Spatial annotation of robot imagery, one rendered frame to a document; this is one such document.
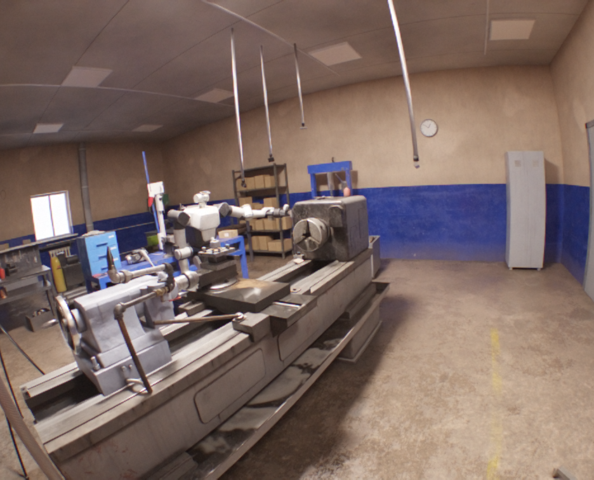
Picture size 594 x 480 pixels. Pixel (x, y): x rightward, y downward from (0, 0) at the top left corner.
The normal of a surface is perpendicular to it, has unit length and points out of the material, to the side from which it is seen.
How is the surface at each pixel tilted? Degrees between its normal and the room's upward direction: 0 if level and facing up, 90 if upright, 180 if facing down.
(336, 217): 90
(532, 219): 90
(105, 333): 70
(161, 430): 90
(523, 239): 90
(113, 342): 66
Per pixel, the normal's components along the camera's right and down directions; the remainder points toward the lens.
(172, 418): 0.85, 0.01
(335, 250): -0.52, 0.20
